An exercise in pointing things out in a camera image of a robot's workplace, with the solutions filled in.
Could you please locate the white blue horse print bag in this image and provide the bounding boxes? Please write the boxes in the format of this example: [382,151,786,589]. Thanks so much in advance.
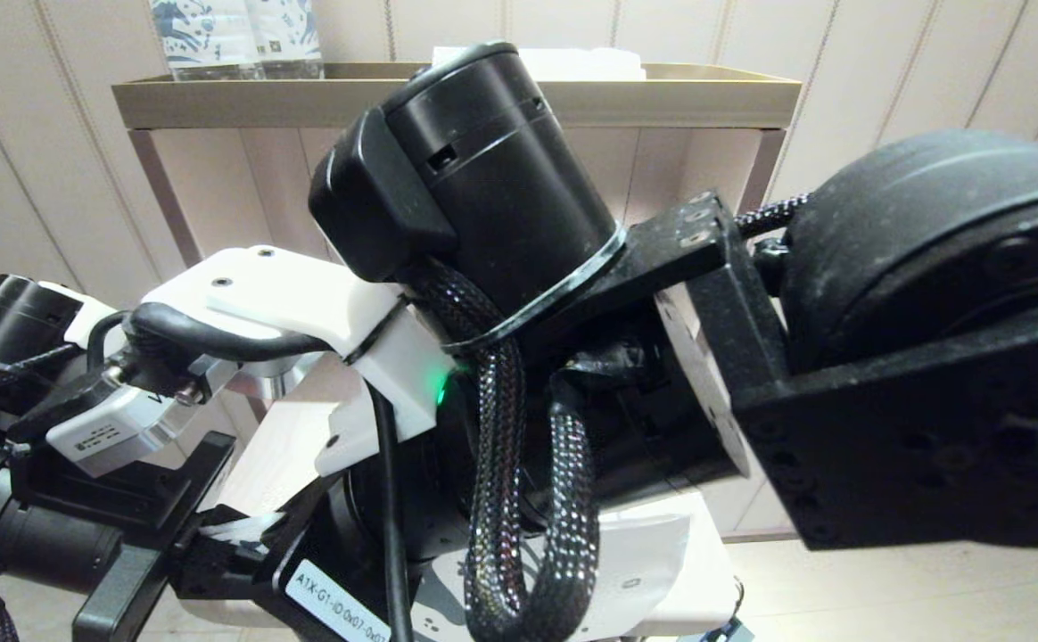
[198,513,691,642]

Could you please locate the beige wooden shelf cabinet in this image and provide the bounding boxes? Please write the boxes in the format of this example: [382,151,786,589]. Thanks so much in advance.
[111,62,801,642]

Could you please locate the patterned bags on top shelf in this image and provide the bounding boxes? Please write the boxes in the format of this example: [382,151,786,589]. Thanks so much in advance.
[149,0,261,83]

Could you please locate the flat white blue packet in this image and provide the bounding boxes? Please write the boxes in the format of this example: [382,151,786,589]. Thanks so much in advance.
[434,45,647,81]

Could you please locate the black right camera cable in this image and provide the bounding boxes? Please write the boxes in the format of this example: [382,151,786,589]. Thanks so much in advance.
[127,301,417,642]

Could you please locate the black camera cable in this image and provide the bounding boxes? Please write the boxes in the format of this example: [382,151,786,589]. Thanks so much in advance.
[86,308,141,371]
[127,301,417,642]

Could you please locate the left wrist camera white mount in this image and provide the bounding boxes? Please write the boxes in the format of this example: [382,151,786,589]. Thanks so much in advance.
[45,383,183,478]

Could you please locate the braided right arm cable sleeve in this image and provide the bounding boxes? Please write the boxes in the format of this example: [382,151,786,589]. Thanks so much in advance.
[403,192,810,642]

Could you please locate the black left camera cable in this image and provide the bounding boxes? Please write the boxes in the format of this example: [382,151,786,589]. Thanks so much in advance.
[86,308,141,371]

